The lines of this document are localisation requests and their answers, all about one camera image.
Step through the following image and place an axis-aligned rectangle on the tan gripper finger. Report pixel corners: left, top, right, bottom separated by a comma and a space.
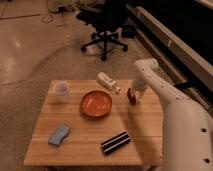
128, 87, 135, 96
136, 91, 144, 100

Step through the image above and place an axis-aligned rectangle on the dark red pepper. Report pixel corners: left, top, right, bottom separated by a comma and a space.
127, 90, 136, 105

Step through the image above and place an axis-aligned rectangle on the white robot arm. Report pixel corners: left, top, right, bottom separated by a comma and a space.
127, 59, 213, 171

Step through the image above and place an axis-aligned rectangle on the white ceramic cup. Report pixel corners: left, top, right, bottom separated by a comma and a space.
53, 81, 70, 103

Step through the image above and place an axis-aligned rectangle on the white plastic bottle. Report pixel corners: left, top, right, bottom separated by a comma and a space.
97, 72, 121, 94

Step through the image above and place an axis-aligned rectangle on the orange bowl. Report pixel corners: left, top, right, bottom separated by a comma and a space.
80, 90, 112, 117

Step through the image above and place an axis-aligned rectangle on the black white striped box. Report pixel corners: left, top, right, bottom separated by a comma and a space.
101, 132, 131, 155

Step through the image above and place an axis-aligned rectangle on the small black box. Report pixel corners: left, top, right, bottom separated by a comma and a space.
121, 25, 136, 38

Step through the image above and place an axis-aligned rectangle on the wooden table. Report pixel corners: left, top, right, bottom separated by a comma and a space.
24, 80, 163, 166

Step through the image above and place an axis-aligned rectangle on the black office chair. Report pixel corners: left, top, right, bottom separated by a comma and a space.
76, 0, 128, 61

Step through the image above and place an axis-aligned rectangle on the blue sponge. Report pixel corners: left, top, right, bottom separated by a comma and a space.
48, 124, 71, 146

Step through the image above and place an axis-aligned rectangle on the long wall bench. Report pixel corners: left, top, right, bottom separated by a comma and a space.
128, 0, 213, 110

